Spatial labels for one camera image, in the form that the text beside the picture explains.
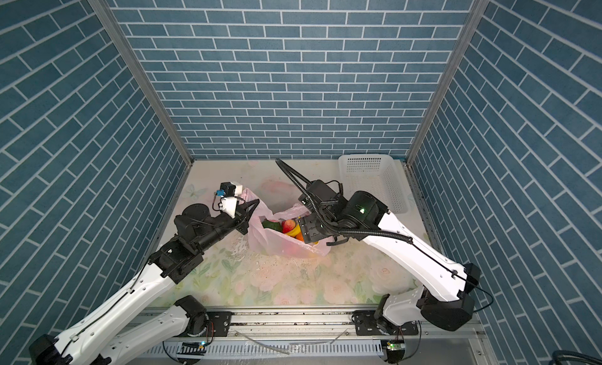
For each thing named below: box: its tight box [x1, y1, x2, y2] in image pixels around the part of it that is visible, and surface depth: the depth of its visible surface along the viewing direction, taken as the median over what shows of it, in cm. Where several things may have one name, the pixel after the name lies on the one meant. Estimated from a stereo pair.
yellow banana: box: [286, 224, 301, 238], surface depth 94 cm
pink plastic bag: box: [239, 187, 333, 259], surface depth 74 cm
